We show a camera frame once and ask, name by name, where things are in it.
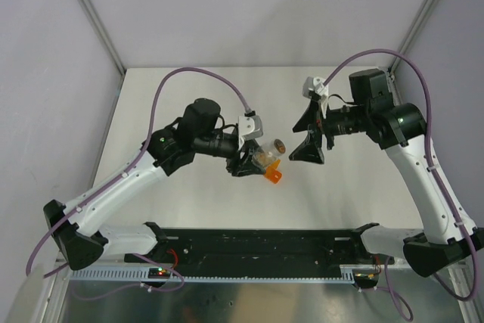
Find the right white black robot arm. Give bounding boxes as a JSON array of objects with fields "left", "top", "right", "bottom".
[{"left": 289, "top": 69, "right": 483, "bottom": 278}]

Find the grey slotted cable duct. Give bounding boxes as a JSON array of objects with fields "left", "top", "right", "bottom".
[{"left": 69, "top": 264, "right": 377, "bottom": 284}]

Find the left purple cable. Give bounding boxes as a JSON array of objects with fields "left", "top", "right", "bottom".
[{"left": 25, "top": 67, "right": 255, "bottom": 278}]

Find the aluminium side rail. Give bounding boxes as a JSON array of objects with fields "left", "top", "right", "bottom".
[{"left": 379, "top": 66, "right": 466, "bottom": 263}]

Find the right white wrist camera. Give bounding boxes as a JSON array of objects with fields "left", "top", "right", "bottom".
[{"left": 302, "top": 76, "right": 330, "bottom": 119}]

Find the right aluminium frame post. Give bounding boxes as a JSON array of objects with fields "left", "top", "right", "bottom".
[{"left": 397, "top": 0, "right": 440, "bottom": 55}]

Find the left aluminium frame post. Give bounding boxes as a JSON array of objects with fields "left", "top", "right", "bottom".
[{"left": 77, "top": 0, "right": 126, "bottom": 76}]

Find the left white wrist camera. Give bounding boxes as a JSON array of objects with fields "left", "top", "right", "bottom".
[{"left": 237, "top": 110, "right": 263, "bottom": 150}]

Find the aluminium frame post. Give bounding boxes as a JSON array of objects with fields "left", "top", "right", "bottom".
[
  {"left": 77, "top": 0, "right": 126, "bottom": 76},
  {"left": 397, "top": 0, "right": 440, "bottom": 55}
]

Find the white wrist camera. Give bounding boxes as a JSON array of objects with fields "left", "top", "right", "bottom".
[
  {"left": 302, "top": 76, "right": 330, "bottom": 119},
  {"left": 237, "top": 110, "right": 263, "bottom": 150}
]

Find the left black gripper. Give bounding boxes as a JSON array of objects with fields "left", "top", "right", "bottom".
[{"left": 194, "top": 131, "right": 265, "bottom": 177}]

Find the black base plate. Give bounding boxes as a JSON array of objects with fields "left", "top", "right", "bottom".
[{"left": 145, "top": 228, "right": 386, "bottom": 277}]

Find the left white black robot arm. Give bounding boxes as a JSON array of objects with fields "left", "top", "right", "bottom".
[{"left": 44, "top": 98, "right": 265, "bottom": 271}]

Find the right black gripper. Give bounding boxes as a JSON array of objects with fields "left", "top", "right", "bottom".
[{"left": 290, "top": 98, "right": 370, "bottom": 164}]

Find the purple cable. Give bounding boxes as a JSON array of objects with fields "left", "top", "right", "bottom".
[
  {"left": 323, "top": 48, "right": 478, "bottom": 318},
  {"left": 25, "top": 67, "right": 255, "bottom": 278}
]

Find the clear pill bottle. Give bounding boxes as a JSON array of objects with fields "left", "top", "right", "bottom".
[{"left": 253, "top": 139, "right": 283, "bottom": 169}]

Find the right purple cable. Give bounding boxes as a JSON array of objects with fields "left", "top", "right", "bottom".
[{"left": 323, "top": 48, "right": 478, "bottom": 318}]

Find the orange pill organizer box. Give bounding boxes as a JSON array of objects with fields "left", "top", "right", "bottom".
[{"left": 264, "top": 159, "right": 282, "bottom": 184}]

